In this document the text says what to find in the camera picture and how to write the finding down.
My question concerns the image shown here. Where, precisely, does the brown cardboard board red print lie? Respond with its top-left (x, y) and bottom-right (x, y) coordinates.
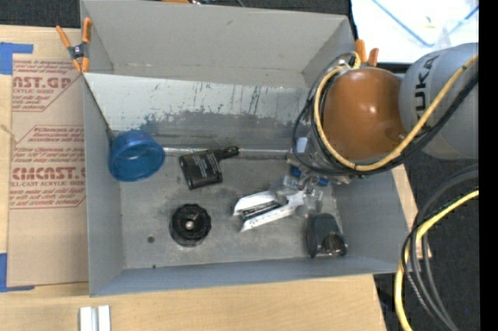
top-left (0, 24), bottom-right (91, 290)

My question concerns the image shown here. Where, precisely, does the blue plastic cup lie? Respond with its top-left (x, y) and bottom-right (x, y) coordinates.
top-left (107, 129), bottom-right (167, 183)

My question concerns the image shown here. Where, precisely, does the dark grey rounded object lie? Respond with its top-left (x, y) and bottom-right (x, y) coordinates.
top-left (304, 212), bottom-right (349, 259)

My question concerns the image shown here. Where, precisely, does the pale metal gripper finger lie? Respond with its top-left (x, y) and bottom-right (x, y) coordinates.
top-left (232, 189), bottom-right (292, 217)
top-left (239, 193), bottom-right (307, 233)

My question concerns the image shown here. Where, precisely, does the black round knob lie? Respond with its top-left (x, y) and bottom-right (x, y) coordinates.
top-left (168, 203), bottom-right (213, 248)

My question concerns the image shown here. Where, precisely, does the grey metal bin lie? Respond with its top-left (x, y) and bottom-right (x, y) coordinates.
top-left (79, 0), bottom-right (409, 298)

